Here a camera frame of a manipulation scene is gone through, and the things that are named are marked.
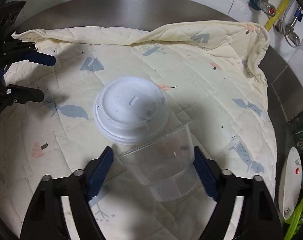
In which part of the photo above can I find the clear plastic cup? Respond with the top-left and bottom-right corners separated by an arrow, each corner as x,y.
118,125 -> 197,202

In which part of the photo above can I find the white plastic lid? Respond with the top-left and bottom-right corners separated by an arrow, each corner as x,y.
93,76 -> 170,145

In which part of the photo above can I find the green dish rack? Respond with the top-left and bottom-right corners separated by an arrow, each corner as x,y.
284,198 -> 303,239

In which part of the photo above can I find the white bowl with cherry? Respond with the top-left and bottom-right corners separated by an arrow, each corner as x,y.
278,147 -> 302,220

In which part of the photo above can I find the cream quilted cloth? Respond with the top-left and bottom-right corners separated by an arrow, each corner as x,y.
0,21 -> 277,239

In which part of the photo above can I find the yellow gas hose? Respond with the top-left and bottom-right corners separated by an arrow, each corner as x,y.
264,0 -> 292,32

